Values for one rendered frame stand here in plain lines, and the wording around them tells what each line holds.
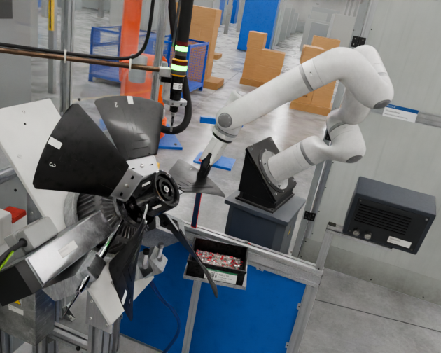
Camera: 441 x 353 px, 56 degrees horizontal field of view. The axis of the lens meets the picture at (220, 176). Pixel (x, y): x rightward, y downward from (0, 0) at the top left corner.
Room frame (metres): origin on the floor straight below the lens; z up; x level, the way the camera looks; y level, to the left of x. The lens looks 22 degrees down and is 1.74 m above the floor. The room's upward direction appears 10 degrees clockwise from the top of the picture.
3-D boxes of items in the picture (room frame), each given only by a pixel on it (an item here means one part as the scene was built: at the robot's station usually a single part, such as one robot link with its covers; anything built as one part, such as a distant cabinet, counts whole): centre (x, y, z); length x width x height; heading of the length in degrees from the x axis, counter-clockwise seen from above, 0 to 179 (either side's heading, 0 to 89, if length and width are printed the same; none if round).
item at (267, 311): (1.51, -0.03, 0.45); 0.82 x 0.02 x 0.66; 74
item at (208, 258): (1.33, -0.05, 0.83); 0.19 x 0.14 x 0.03; 88
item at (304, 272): (1.51, -0.03, 0.82); 0.90 x 0.04 x 0.08; 74
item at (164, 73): (1.19, 0.18, 1.50); 0.09 x 0.07 x 0.10; 109
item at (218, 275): (1.33, -0.05, 0.85); 0.22 x 0.17 x 0.07; 88
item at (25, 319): (1.06, 0.55, 0.73); 0.15 x 0.09 x 0.22; 74
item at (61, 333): (1.12, 0.42, 0.56); 0.19 x 0.04 x 0.04; 74
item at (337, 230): (1.36, -0.54, 1.04); 0.24 x 0.03 x 0.03; 74
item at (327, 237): (1.39, -0.44, 0.96); 0.03 x 0.03 x 0.20; 74
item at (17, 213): (1.36, 0.76, 0.87); 0.08 x 0.08 x 0.02; 81
